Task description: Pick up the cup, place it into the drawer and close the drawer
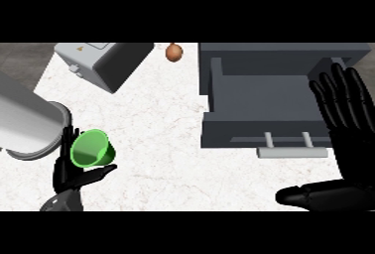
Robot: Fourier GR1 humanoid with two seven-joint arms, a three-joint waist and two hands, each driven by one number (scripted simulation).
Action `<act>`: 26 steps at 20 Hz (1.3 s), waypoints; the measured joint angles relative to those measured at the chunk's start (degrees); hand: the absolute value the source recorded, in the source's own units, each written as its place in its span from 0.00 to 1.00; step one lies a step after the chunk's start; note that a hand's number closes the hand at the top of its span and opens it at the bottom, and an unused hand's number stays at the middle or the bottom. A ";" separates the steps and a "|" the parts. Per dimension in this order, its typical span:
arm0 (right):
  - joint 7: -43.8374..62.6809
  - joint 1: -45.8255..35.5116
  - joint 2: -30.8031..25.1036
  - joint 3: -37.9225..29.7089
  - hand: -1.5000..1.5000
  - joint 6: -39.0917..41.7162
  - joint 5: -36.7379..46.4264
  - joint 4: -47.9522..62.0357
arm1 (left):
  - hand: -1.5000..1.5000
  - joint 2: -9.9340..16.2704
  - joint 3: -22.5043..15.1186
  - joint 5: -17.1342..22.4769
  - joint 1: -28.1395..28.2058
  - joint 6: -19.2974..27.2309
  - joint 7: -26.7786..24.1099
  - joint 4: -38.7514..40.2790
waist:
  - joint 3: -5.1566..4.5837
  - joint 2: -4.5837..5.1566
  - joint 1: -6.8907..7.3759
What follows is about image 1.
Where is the green cup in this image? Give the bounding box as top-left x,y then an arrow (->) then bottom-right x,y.
70,128 -> 117,169

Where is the grey toaster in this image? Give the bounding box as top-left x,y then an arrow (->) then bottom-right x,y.
54,43 -> 155,94

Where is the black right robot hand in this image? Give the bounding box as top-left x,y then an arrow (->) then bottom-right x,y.
275,63 -> 375,212

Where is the brown egg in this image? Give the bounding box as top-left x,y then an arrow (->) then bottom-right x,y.
164,43 -> 185,64

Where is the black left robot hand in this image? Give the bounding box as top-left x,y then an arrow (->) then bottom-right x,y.
52,124 -> 119,202

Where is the dark grey open drawer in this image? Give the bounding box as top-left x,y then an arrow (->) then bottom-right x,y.
200,57 -> 353,149

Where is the pale grey drawer handle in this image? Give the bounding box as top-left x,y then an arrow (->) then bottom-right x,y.
257,131 -> 328,159

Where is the pale grey cylindrical appliance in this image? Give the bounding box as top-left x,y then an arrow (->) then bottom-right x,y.
0,69 -> 74,162

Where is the dark grey cabinet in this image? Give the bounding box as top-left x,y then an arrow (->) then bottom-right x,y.
198,43 -> 374,97

